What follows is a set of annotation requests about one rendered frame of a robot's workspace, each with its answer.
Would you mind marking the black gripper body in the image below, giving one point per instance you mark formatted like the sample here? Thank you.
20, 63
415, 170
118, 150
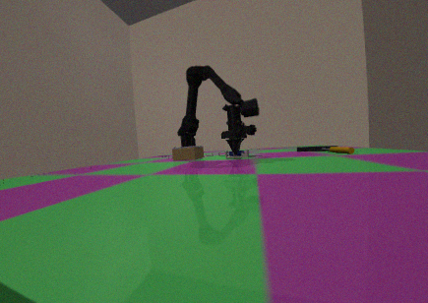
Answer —
232, 132

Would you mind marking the blue and silver battery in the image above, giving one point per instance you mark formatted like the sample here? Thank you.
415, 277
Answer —
238, 153

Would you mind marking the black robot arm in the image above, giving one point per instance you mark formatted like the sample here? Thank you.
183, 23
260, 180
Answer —
190, 124

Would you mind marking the yellow-handled screwdriver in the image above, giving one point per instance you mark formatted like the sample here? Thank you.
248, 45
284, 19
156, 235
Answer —
340, 149

